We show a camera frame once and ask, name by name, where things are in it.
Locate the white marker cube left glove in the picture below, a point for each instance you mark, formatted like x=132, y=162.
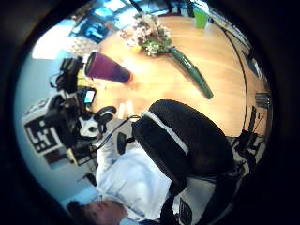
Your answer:
x=39, y=132

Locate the green cup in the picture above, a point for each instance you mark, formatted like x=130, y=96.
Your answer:
x=200, y=18

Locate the black ribbed box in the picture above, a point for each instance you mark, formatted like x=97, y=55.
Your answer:
x=262, y=100

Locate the small device with lit screen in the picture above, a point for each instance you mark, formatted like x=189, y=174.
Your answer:
x=89, y=96

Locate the the person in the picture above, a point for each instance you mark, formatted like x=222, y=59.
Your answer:
x=134, y=184

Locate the flower bouquet in green wrap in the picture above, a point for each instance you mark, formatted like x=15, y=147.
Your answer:
x=156, y=39

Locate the purple cone vase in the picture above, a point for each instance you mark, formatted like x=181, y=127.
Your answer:
x=106, y=69

